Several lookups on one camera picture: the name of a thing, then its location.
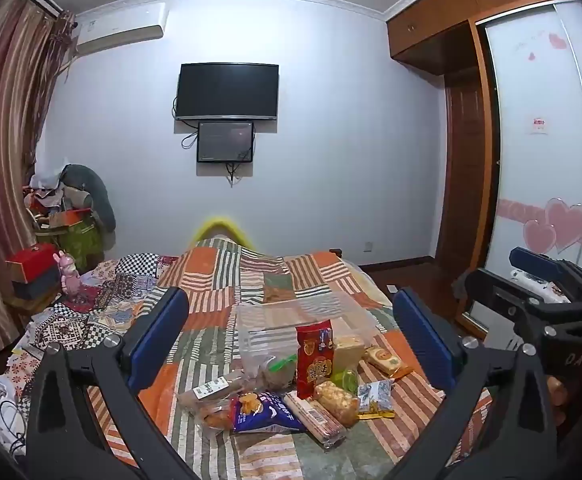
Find red snack bag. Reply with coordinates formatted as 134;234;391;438
296;320;334;401

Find yellow cushion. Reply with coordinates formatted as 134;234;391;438
194;216;257;251

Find person's right hand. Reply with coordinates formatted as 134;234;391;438
545;374;569;431

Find bread packet with white label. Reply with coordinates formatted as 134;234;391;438
177;370;262;408

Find pile of clothes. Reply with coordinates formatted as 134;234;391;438
24;162;117;233

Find brown wooden door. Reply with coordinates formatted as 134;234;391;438
436;72;489;266

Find pink wafer pack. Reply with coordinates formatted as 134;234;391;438
283;392;347;448

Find black wall television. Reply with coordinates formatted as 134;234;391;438
176;63;279;122

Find checkered patchwork quilt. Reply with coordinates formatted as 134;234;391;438
1;254;182;411

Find orange cardboard box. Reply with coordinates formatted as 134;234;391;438
46;207;92;228

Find striped brown curtain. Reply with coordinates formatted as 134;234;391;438
0;0;79;361

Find yellow puffed snack bag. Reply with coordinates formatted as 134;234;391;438
313;381;361;428

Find blue chip bag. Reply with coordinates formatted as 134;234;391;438
228;391;306;436

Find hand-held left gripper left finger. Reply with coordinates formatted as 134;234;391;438
26;286;207;480

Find clear plastic container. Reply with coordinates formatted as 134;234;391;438
235;296;378;378

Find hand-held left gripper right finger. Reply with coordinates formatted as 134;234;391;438
388;287;572;480

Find small black monitor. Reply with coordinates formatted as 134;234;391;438
197;121;255;163

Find white plastic appliance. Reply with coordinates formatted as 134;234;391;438
508;267;566;303

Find wooden wardrobe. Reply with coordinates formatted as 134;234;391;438
386;0;582;341

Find white packet with yellow edge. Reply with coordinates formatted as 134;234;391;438
357;379;396;420

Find orange striped patchwork blanket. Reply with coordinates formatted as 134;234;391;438
86;237;496;480

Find black cables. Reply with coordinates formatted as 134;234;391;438
0;395;27;456

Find orange label biscuit packet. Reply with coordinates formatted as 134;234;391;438
363;346;414;378

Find green snack packet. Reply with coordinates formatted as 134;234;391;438
328;369;361;395

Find white sliding door with hearts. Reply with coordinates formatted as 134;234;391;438
478;0;582;333

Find red box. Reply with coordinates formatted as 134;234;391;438
5;244;58;281

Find pink plush toy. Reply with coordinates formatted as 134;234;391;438
54;250;82;296

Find clear bag with green clip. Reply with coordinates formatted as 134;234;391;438
256;352;299;393

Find white air conditioner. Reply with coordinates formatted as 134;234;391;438
74;2;169;56

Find pale yellow cracker packet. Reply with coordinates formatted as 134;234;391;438
332;336;367;376

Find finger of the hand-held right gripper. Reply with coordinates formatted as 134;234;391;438
509;246;582;306
453;267;552;356

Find clear bread packet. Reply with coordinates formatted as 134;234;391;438
193;400;234;433

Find dark box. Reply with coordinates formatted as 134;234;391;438
11;267;62;301

